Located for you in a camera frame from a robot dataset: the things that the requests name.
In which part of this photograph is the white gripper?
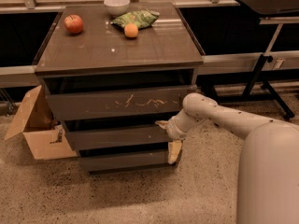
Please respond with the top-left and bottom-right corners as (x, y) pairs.
(155, 117), (186, 164)

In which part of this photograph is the grey drawer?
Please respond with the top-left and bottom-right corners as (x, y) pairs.
(79, 149), (181, 173)
(47, 85), (197, 120)
(65, 124), (173, 150)

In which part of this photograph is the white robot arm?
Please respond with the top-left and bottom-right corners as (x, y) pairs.
(155, 93), (299, 224)

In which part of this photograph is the grey top drawer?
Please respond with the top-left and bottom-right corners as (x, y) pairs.
(47, 85), (197, 120)

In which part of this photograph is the grey bottom drawer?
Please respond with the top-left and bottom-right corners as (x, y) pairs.
(79, 149), (181, 173)

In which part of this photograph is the grey drawer cabinet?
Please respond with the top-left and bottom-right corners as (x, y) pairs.
(36, 3), (202, 161)

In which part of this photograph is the open cardboard box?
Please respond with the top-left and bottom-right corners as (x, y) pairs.
(5, 85), (77, 160)

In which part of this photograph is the orange fruit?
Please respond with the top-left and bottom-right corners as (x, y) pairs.
(124, 23), (138, 38)

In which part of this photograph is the green chip bag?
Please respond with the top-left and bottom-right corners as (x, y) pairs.
(111, 9), (160, 29)

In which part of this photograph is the white bowl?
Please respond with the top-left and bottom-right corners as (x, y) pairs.
(104, 0), (130, 16)

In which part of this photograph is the red apple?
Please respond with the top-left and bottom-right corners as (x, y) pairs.
(64, 15), (83, 34)

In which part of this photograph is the black folding side table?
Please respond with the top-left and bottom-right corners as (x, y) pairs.
(195, 0), (299, 119)

